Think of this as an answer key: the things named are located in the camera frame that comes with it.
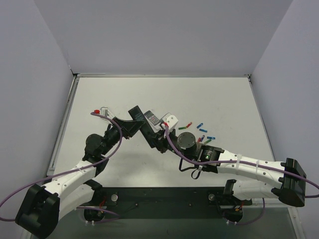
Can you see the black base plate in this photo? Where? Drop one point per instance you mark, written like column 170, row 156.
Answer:
column 165, row 202

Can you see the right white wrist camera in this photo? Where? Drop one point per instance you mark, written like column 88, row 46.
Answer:
column 170, row 120

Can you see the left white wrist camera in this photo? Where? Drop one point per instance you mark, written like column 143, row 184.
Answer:
column 105, row 112

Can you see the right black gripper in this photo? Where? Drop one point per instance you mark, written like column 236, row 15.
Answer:
column 157, row 137

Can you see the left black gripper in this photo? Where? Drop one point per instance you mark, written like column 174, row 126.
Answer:
column 122, row 127

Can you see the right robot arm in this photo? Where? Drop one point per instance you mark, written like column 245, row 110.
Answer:
column 284, row 181

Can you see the white grey AC remote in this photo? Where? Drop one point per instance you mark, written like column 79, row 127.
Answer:
column 153, row 120

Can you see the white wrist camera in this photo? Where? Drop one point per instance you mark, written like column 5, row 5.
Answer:
column 105, row 112
column 170, row 120

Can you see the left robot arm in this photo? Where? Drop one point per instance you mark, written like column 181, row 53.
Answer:
column 44, row 206

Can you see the black TV remote control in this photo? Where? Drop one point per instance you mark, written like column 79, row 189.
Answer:
column 146, row 129

